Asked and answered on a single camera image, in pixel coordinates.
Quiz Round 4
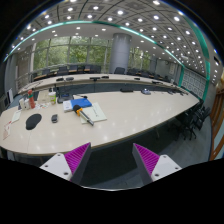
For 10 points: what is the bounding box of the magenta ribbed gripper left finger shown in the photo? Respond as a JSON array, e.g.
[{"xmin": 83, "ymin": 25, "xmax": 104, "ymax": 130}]
[{"xmin": 41, "ymin": 143, "xmax": 91, "ymax": 185}]

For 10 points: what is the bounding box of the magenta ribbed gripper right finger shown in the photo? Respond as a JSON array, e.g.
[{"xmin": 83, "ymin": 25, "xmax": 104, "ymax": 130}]
[{"xmin": 132, "ymin": 143, "xmax": 181, "ymax": 185}]

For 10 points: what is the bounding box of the black computer mouse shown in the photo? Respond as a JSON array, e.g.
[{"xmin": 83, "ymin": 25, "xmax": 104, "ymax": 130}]
[{"xmin": 51, "ymin": 114, "xmax": 58, "ymax": 123}]

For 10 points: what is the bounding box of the black oval mouse pad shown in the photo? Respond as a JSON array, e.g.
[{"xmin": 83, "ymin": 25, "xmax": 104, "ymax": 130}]
[{"xmin": 26, "ymin": 114, "xmax": 42, "ymax": 130}]

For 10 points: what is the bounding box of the yellow black handheld tool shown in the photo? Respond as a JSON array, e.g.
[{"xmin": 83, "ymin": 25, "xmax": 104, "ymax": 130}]
[{"xmin": 73, "ymin": 105, "xmax": 94, "ymax": 125}]

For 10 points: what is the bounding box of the white paper sheet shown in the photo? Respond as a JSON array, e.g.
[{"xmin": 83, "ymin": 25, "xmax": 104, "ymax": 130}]
[{"xmin": 83, "ymin": 103, "xmax": 107, "ymax": 122}]

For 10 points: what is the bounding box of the black office chair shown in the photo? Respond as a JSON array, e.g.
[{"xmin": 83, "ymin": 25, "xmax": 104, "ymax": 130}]
[{"xmin": 173, "ymin": 109, "xmax": 201, "ymax": 141}]

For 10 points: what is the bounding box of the blue book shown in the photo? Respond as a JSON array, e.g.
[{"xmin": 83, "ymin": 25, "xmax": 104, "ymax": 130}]
[{"xmin": 71, "ymin": 98, "xmax": 92, "ymax": 108}]

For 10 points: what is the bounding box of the white green cup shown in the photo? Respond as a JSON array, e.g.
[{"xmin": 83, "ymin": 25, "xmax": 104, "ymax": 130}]
[{"xmin": 48, "ymin": 92, "xmax": 56, "ymax": 105}]

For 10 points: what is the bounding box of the red spray can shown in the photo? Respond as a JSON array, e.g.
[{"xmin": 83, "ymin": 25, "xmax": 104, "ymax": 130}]
[{"xmin": 28, "ymin": 90, "xmax": 35, "ymax": 109}]

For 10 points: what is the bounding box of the red white leaflet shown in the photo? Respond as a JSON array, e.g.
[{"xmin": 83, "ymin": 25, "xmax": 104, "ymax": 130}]
[{"xmin": 3, "ymin": 121, "xmax": 11, "ymax": 140}]

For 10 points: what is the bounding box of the white booklet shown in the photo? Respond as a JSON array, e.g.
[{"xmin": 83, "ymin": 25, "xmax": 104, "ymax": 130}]
[{"xmin": 12, "ymin": 110, "xmax": 21, "ymax": 123}]

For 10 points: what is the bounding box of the grey round pillar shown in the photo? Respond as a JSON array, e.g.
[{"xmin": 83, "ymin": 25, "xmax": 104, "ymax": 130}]
[{"xmin": 109, "ymin": 33, "xmax": 132, "ymax": 73}]

